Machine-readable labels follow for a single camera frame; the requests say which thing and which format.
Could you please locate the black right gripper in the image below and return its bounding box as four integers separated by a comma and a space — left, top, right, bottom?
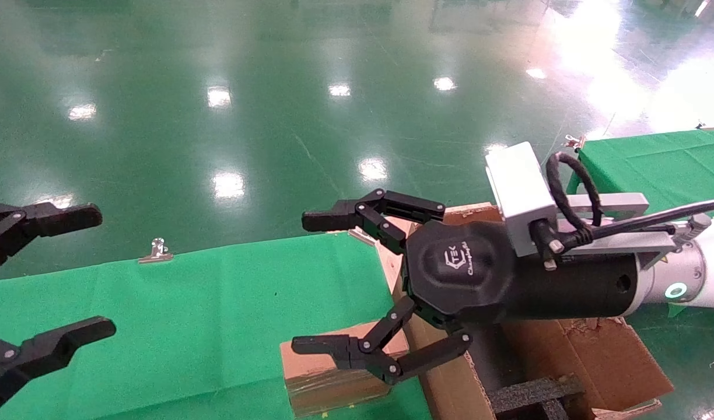
291, 188, 639, 386

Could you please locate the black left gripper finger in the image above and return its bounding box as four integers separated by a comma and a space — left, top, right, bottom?
0, 201, 103, 278
0, 316, 117, 412

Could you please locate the small brown cardboard box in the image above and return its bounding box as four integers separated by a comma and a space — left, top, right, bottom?
280, 321, 411, 418

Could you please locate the large open cardboard carton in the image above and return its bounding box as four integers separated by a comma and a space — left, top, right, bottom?
386, 202, 676, 420

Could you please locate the large green tablecloth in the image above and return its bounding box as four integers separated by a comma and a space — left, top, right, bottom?
0, 232, 433, 420

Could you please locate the black foam insert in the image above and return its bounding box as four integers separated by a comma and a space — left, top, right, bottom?
488, 376, 585, 420

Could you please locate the small green tablecloth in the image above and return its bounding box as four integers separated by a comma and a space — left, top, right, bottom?
567, 127, 714, 319

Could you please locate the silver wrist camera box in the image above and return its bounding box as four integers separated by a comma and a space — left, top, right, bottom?
485, 142, 559, 258

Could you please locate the black camera cable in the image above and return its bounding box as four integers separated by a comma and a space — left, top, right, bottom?
546, 151, 714, 253

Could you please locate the grey camera mounting bracket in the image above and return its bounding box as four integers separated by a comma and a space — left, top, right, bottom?
556, 192, 694, 270

